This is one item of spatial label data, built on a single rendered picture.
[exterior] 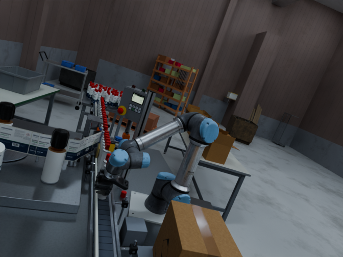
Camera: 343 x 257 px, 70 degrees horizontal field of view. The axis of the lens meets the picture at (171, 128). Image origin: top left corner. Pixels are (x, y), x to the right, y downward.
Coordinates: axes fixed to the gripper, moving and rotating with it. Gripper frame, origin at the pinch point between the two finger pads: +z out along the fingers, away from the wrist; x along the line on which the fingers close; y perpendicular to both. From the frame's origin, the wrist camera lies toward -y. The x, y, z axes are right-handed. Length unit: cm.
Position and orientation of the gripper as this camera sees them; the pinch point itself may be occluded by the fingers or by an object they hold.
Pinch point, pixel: (104, 193)
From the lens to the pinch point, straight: 139.3
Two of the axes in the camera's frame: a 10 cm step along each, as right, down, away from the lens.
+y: -9.0, -2.4, -3.6
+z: -4.3, 6.4, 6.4
